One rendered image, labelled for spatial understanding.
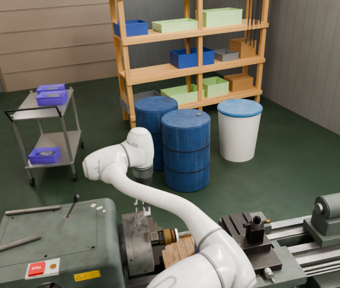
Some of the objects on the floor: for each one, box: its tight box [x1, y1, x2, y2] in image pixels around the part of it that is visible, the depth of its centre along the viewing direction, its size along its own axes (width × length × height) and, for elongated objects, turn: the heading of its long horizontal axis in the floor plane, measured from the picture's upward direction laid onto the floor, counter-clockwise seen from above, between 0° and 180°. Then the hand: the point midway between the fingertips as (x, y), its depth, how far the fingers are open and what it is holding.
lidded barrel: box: [217, 99, 263, 162], centre depth 441 cm, size 60×60×73 cm
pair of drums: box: [134, 96, 211, 193], centre depth 408 cm, size 73×119×88 cm, turn 27°
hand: (146, 208), depth 145 cm, fingers closed
